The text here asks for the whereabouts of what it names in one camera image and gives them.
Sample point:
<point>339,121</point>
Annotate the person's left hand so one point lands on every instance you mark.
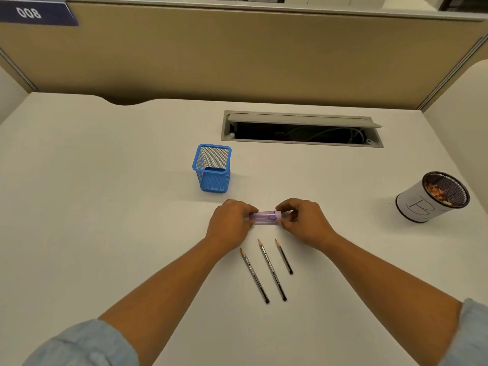
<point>226,225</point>

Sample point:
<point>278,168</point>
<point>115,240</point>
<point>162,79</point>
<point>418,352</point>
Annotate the person's right hand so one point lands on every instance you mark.
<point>310,226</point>

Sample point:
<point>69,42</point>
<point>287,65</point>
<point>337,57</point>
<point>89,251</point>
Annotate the person's right thumb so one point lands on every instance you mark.
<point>286,222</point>

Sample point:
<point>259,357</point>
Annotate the person's left thumb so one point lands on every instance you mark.
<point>248,221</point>

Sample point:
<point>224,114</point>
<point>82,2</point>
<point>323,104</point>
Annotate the purple pencil sharpener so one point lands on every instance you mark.
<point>265,217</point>

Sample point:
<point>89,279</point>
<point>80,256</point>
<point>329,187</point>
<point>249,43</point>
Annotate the person's right forearm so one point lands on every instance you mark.
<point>400,301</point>

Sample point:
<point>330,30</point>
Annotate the person's left forearm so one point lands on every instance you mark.
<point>125,306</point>

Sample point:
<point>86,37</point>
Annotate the short black pencil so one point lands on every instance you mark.
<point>284,257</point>

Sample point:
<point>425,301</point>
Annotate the long black pencil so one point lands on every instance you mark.
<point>254,276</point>
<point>272,270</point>

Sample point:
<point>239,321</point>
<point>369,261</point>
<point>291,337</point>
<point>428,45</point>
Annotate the blue mesh pen holder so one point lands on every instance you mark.
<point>212,168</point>

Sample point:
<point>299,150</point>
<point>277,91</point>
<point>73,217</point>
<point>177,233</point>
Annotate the black mesh cup with paper wrap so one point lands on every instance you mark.
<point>432,197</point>

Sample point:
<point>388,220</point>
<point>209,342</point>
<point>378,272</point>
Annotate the pencil shavings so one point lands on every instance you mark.
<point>438,192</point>

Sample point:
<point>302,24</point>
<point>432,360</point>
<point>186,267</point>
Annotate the beige desk partition panel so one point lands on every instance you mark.
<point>244,53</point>

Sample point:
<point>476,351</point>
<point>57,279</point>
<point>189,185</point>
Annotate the blue label plate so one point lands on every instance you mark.
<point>36,14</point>

